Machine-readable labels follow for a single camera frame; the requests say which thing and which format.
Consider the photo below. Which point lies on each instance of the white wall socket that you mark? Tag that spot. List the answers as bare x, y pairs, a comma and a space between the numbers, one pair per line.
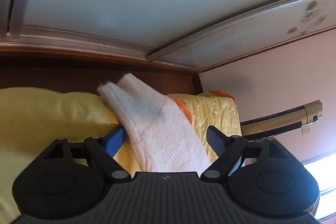
305, 130

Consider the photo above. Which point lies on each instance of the white floral wardrobe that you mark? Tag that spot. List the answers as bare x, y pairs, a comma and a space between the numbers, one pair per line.
192, 34

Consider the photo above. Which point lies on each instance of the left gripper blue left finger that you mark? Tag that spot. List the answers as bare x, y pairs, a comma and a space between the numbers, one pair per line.
103, 149

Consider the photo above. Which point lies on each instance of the yellow carrot print bedspread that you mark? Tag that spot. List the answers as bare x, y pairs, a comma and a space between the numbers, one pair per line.
32, 118

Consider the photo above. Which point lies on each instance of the pink knitted sweater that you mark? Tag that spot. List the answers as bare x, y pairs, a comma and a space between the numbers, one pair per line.
161, 137

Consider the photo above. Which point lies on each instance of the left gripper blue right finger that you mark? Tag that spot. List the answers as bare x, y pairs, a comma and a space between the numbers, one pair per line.
229, 150

